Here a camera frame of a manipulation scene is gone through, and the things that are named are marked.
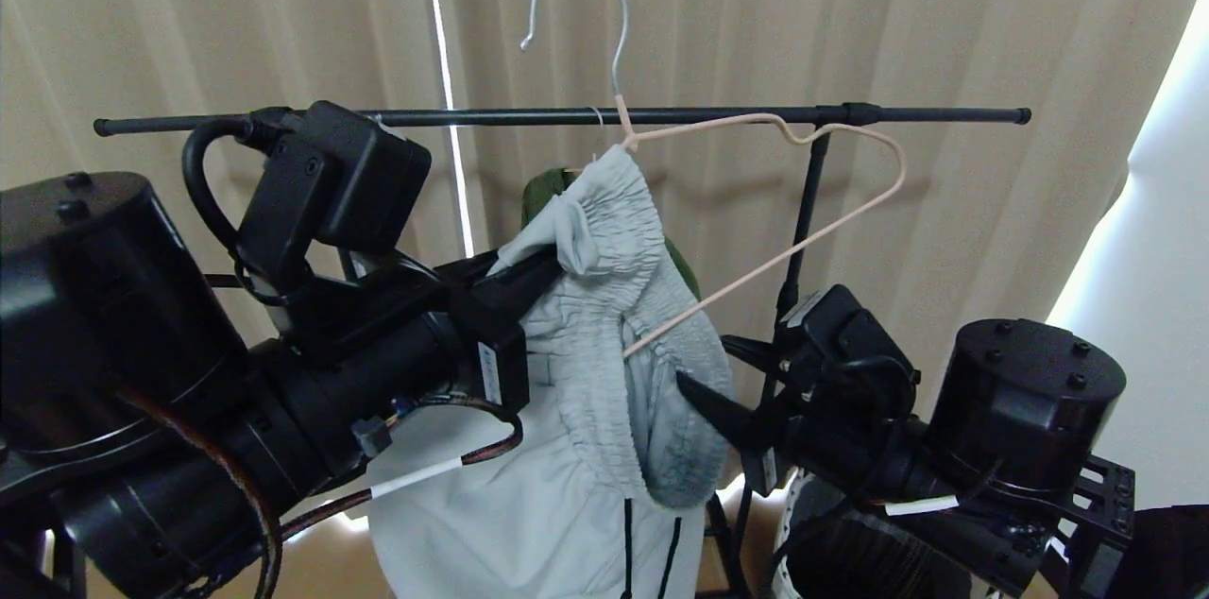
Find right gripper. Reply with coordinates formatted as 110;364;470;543
674;335;1047;596

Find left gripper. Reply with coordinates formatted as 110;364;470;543
55;295;532;599

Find pale grey shorts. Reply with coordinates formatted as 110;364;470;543
364;144;736;599

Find green long-sleeved shirt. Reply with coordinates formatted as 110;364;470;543
522;169;702;302

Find white laundry basket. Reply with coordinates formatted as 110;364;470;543
773;467;1002;599

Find black clothes rack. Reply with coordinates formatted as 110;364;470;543
93;103;1032;599

